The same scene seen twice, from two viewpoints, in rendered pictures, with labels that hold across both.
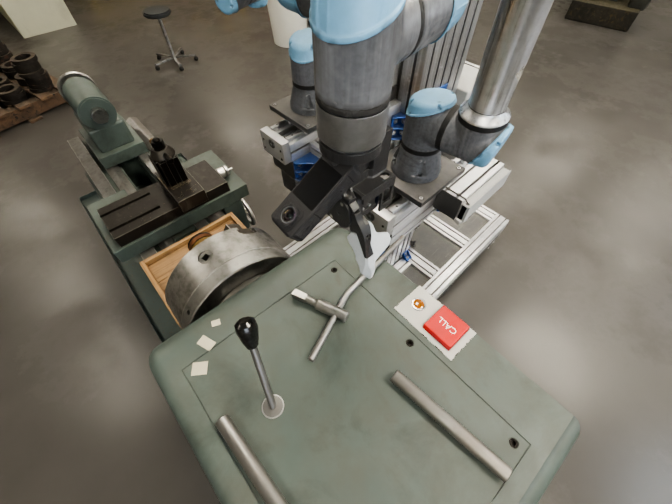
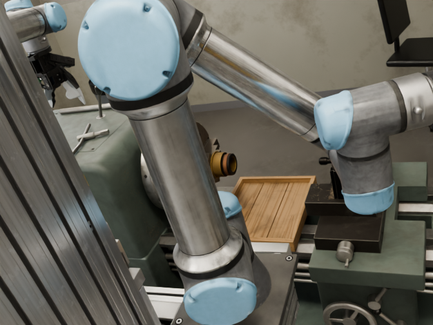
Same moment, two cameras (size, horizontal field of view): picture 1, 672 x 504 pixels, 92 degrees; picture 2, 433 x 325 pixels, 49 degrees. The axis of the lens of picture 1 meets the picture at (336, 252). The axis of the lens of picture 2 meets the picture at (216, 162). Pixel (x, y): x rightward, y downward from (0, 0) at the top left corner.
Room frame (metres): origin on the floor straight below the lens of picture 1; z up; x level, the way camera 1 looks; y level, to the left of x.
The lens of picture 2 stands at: (1.88, -0.11, 1.88)
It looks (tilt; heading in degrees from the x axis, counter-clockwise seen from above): 29 degrees down; 161
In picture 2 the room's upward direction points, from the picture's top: 17 degrees counter-clockwise
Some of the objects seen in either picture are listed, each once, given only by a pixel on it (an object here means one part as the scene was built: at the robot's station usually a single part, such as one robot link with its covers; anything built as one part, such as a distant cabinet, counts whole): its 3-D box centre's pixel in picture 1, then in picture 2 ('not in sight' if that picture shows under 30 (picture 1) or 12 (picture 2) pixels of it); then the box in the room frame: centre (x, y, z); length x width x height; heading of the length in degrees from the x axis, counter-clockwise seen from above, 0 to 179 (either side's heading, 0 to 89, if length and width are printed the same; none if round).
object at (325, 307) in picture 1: (319, 304); (93, 135); (0.28, 0.03, 1.27); 0.12 x 0.02 x 0.02; 64
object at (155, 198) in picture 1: (166, 199); (356, 198); (0.88, 0.64, 0.95); 0.43 x 0.18 x 0.04; 131
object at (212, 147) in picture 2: not in sight; (211, 149); (0.42, 0.38, 1.09); 0.12 x 0.11 x 0.05; 131
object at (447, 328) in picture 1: (445, 327); not in sight; (0.24, -0.20, 1.26); 0.06 x 0.06 x 0.02; 41
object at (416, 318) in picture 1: (430, 326); not in sight; (0.25, -0.18, 1.23); 0.13 x 0.08 x 0.06; 41
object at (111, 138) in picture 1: (98, 117); not in sight; (1.33, 1.06, 1.01); 0.30 x 0.20 x 0.29; 41
